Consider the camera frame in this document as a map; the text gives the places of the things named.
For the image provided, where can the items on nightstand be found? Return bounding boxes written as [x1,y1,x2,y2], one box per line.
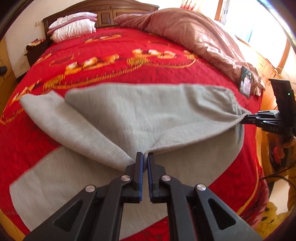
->
[27,39,46,47]

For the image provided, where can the red floral bedspread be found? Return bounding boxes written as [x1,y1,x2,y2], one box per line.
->
[1,27,262,240]

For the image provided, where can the dark wooden headboard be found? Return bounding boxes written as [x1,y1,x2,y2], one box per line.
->
[42,0,159,33]

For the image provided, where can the pink upper pillow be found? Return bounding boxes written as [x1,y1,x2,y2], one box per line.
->
[47,11,97,35]

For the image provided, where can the dark wooden nightstand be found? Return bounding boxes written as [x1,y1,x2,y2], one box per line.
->
[25,39,51,67]

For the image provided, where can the black framed photo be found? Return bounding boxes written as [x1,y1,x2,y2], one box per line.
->
[239,67,253,98]

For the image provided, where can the grey knit pants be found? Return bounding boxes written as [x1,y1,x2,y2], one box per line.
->
[10,84,248,230]

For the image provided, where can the pink quilted duvet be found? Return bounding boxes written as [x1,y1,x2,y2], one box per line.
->
[113,8,265,96]

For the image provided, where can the yellow patterned floor rug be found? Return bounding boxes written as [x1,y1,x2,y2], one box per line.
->
[255,202,290,239]

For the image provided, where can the white lower pillow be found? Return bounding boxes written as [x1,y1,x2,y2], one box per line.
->
[50,19,96,43]

